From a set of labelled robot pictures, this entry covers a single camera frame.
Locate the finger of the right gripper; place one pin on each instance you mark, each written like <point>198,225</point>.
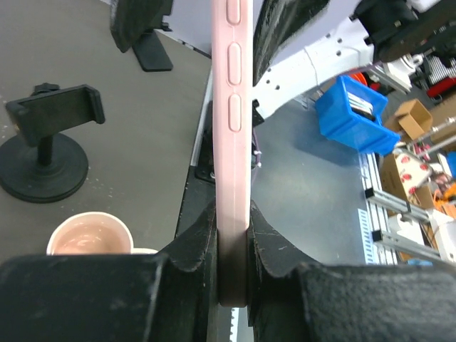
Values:
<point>278,22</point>

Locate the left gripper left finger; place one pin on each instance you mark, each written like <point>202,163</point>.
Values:
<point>167,296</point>

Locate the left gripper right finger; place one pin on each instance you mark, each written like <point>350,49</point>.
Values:
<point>294,298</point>

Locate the pink case smartphone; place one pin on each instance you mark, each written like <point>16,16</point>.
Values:
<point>232,71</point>

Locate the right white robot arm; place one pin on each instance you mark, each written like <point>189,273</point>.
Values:
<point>372,32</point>

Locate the black folding phone stand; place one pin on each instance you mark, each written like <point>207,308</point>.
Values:
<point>133,25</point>

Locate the black round-base phone stand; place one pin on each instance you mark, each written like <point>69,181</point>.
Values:
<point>40,164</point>

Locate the pink ceramic mug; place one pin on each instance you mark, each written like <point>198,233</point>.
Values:
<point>93,233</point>

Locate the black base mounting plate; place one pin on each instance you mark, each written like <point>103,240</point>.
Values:
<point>199,186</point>

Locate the blue plastic bin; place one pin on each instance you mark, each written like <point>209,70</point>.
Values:
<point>339,122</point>

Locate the brown cardboard box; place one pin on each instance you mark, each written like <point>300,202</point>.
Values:
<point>411,120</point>

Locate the grey slotted cable duct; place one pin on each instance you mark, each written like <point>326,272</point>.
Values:
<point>366,237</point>

